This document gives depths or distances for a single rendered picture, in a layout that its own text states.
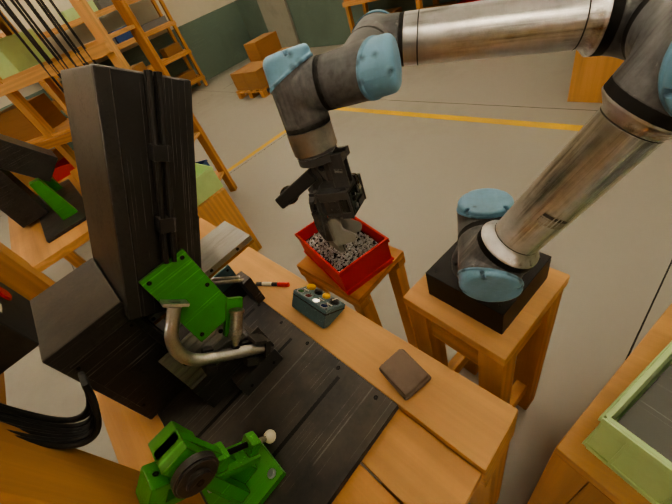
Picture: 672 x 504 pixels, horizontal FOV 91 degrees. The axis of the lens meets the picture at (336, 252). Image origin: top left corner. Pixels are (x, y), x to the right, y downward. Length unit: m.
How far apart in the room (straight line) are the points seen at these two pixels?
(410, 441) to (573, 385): 1.17
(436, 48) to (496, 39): 0.08
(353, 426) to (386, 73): 0.69
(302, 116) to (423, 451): 0.68
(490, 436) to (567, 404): 1.06
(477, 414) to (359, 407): 0.25
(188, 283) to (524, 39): 0.78
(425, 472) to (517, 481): 0.93
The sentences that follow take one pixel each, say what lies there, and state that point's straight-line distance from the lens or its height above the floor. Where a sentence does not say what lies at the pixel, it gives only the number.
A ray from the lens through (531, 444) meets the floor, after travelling 1.75.
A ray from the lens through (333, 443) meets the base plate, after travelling 0.83.
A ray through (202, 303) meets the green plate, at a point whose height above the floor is 1.14.
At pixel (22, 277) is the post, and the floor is 1.16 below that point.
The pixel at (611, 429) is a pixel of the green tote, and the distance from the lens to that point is 0.79.
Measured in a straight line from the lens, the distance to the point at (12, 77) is 3.88.
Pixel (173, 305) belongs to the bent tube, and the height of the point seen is 1.21.
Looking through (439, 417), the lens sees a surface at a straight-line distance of 0.81.
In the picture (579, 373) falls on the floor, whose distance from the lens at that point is 1.91.
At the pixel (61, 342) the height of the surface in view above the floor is 1.24.
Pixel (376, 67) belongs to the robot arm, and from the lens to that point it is 0.49.
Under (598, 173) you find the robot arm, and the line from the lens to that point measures 0.58.
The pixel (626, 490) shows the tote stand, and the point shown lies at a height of 0.79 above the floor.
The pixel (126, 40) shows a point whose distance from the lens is 9.34.
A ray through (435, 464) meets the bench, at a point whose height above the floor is 0.88.
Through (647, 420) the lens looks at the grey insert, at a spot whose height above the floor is 0.85.
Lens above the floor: 1.67
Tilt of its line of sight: 42 degrees down
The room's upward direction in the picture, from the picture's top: 23 degrees counter-clockwise
